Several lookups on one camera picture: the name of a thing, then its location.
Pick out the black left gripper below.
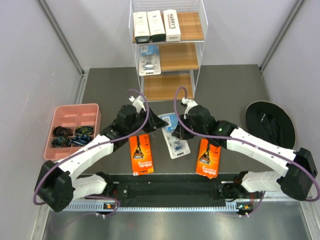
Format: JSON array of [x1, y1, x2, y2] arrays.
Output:
[[126, 107, 168, 135]]

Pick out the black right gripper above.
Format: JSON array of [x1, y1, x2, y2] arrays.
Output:
[[173, 114, 207, 141]]

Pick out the blue Gillette blister pack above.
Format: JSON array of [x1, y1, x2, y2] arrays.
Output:
[[158, 113, 191, 159], [138, 45, 162, 76]]

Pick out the orange gillette fusion box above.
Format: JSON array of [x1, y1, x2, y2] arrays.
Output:
[[195, 139, 221, 179], [129, 134, 154, 176]]

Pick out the white Harry's logo box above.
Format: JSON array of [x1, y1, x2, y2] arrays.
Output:
[[163, 9, 181, 42]]

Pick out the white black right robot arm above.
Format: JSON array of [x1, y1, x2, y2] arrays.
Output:
[[173, 98, 320, 201]]

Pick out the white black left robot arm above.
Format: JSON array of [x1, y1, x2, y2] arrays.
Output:
[[33, 104, 167, 212]]

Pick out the pink compartment tray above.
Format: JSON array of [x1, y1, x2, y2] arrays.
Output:
[[43, 103, 101, 161]]

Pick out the black and beige bucket hat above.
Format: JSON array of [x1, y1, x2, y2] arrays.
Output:
[[245, 101, 296, 149]]

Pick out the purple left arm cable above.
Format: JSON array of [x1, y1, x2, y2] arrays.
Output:
[[33, 88, 151, 216]]

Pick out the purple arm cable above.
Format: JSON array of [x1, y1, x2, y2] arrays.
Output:
[[33, 88, 151, 216], [173, 86, 320, 217]]

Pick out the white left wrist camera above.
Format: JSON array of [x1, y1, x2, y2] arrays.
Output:
[[129, 95, 146, 114]]

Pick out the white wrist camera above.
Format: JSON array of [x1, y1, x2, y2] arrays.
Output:
[[180, 97, 198, 115], [129, 95, 146, 114]]

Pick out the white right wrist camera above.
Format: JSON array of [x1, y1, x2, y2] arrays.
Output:
[[180, 97, 198, 115]]

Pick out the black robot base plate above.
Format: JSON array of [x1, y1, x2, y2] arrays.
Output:
[[84, 172, 263, 201]]

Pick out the grey slotted cable duct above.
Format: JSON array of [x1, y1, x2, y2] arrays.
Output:
[[64, 201, 241, 213]]

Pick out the white wire wooden shelf unit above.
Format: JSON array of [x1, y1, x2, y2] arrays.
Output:
[[128, 0, 208, 101]]

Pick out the blue patterned hair ties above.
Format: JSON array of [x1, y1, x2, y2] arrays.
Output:
[[51, 124, 95, 148]]

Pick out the black hair ties pile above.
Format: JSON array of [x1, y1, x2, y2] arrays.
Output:
[[53, 126, 75, 137]]

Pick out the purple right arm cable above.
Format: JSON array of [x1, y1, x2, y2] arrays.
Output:
[[173, 86, 320, 217]]

